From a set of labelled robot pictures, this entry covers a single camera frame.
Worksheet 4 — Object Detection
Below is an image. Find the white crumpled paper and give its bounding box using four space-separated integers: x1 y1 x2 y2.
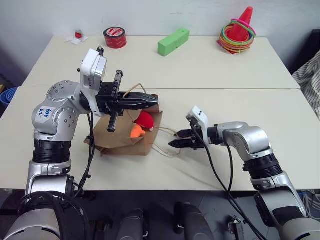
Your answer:
65 34 90 46

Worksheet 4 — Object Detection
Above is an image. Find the red tape roll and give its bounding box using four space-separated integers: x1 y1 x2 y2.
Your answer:
102 26 128 49

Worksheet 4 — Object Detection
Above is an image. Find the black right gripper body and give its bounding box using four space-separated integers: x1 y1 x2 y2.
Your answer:
188 117 205 151

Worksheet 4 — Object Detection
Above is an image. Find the long black right arm cable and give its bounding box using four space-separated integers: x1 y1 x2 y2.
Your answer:
191 123 268 240

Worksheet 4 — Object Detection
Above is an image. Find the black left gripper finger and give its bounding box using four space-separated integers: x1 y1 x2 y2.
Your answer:
117 91 160 103
118 100 159 111

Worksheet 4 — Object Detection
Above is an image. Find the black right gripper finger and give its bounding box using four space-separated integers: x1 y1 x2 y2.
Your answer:
168 138 195 150
174 128 194 139

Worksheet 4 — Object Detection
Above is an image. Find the red plush toy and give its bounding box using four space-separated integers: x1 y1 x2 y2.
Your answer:
134 111 156 132

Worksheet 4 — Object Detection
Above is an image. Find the green rectangular block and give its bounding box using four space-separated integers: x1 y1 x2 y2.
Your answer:
157 28 191 58

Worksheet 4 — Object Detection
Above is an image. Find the orange traffic cone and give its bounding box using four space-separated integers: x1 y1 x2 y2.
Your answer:
216 6 257 54

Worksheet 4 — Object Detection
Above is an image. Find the striped grey cloth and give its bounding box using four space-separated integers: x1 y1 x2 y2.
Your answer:
291 49 320 116

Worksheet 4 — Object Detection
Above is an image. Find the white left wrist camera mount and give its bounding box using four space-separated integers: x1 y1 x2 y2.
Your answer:
79 46 109 91

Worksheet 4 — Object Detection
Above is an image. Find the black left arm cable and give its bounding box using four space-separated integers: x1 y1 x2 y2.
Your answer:
73 111 96 200

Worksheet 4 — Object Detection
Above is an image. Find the dark rounded robot leg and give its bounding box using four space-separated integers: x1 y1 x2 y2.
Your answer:
173 201 214 240
119 208 151 240

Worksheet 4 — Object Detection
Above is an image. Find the orange plush toy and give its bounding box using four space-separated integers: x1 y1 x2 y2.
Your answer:
130 124 146 139

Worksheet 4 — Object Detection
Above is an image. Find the yellow toss ring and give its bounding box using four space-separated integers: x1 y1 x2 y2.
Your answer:
219 27 254 54

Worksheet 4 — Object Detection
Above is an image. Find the white cable bundle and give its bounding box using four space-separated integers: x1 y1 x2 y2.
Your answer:
297 189 320 219

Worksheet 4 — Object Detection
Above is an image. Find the small metal bracket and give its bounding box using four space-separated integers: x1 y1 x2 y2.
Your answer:
227 215 245 240

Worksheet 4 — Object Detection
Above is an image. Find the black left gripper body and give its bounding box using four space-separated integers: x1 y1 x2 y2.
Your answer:
96 70 125 133

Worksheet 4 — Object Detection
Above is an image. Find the green toss ring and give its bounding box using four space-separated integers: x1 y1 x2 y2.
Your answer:
220 22 255 48

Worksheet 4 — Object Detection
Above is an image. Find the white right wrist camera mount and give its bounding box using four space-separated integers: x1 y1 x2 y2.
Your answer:
185 105 210 146

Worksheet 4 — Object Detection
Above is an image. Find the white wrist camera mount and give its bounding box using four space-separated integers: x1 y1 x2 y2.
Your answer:
79 46 109 91
185 105 210 146

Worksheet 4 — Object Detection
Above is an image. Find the pink toss ring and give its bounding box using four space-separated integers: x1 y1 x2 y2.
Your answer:
230 18 257 36

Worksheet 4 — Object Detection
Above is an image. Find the brown paper bag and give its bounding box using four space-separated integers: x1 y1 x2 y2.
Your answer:
83 83 181 159

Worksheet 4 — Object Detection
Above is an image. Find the short black right arm cable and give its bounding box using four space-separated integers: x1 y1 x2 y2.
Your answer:
223 142 235 195

